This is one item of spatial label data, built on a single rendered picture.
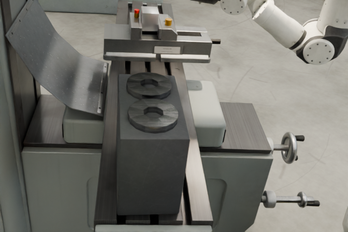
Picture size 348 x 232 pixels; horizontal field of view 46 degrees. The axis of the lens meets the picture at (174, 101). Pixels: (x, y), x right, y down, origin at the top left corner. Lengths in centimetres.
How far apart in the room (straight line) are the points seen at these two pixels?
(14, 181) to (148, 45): 58
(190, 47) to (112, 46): 25
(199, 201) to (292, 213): 144
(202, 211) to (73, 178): 62
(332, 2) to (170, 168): 61
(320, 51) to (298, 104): 203
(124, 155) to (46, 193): 74
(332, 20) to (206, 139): 50
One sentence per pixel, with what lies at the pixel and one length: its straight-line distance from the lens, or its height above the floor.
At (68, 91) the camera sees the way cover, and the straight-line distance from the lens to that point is 124.
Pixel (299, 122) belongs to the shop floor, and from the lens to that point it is 295.
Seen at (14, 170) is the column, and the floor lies 67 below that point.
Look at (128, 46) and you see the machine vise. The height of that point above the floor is 99.
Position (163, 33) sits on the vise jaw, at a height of 104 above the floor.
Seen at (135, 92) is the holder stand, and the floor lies 115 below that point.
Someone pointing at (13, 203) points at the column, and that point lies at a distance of 142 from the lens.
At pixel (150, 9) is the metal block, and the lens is 134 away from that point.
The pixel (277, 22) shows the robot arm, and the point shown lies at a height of 118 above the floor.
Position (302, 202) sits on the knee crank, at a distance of 154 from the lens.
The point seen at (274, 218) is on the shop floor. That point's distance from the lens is 221.
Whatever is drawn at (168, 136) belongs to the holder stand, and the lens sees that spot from 70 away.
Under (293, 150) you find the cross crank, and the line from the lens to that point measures 152.
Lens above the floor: 156
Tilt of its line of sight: 33 degrees down
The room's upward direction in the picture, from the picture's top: 7 degrees clockwise
